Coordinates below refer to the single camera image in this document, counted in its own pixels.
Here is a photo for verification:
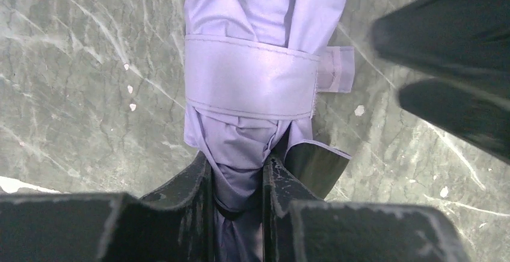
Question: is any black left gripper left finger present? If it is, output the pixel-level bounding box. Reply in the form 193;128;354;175
1;153;214;261

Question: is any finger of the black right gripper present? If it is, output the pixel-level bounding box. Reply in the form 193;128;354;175
398;79;509;164
370;0;509;93

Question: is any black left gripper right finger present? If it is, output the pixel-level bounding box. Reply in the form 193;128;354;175
263;155;469;261

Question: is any light purple folding umbrella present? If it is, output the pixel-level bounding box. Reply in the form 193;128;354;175
184;0;354;261

